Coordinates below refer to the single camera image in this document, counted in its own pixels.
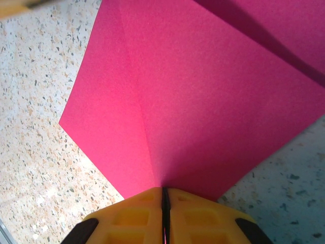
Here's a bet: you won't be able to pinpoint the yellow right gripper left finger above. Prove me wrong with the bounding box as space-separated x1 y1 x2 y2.
83 187 165 244

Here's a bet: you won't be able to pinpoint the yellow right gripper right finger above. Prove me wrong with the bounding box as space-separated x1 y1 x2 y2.
166 187 254 244

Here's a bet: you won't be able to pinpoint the pink paper sheet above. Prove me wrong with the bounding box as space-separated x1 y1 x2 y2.
58 0 325 200

